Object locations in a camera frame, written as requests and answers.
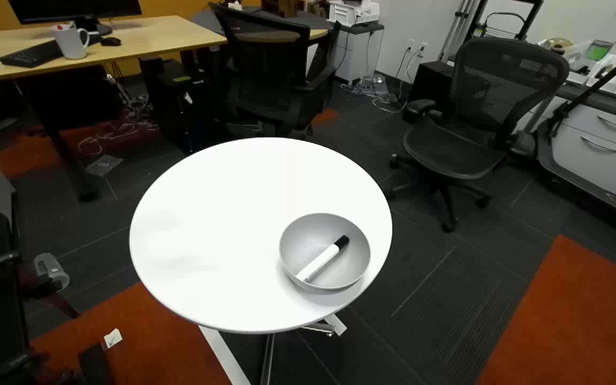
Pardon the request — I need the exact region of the white mug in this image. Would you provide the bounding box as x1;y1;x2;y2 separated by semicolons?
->
54;27;89;60

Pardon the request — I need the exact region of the white drawer cabinet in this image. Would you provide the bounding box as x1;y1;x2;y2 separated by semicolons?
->
551;107;616;195

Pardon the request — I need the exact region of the black computer mouse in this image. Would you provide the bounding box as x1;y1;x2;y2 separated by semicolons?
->
100;36;123;46

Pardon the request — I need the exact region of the black mesh office chair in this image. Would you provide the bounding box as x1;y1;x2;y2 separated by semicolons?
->
390;36;570;230

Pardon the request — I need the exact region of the black keyboard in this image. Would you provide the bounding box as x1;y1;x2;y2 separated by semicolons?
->
0;40;62;68

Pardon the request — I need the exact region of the grey bowl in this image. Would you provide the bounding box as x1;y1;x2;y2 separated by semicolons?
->
280;214;371;290

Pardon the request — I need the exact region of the white table base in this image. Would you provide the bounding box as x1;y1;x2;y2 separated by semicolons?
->
199;314;346;385

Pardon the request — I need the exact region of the white marker pen black cap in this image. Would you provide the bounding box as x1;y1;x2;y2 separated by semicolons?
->
298;236;348;283

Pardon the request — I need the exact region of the white paper scrap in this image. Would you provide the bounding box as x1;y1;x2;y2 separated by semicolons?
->
103;328;123;349

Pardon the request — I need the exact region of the black office chair at desk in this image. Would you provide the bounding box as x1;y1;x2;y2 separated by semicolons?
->
215;6;338;137

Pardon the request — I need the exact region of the black computer monitor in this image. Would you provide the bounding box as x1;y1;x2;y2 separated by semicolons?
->
9;0;142;23

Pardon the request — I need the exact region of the wooden top desk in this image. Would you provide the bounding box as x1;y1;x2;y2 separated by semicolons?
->
0;14;224;200

